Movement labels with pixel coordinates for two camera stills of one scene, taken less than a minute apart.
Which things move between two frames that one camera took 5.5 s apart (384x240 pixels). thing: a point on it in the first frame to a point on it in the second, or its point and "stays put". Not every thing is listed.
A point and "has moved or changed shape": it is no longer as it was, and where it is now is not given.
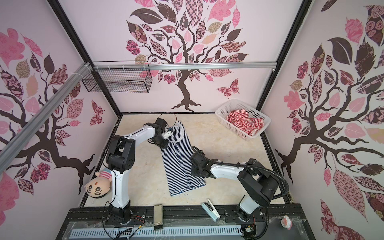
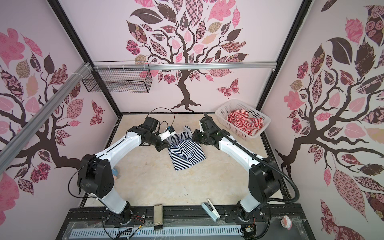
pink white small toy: [286, 222] stays put
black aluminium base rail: [184, 215] stays put
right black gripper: [193, 171] to [196, 137]
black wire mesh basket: [119, 81] stays put
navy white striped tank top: [178, 167] has moved or changed shape
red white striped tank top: [251, 126] stays put
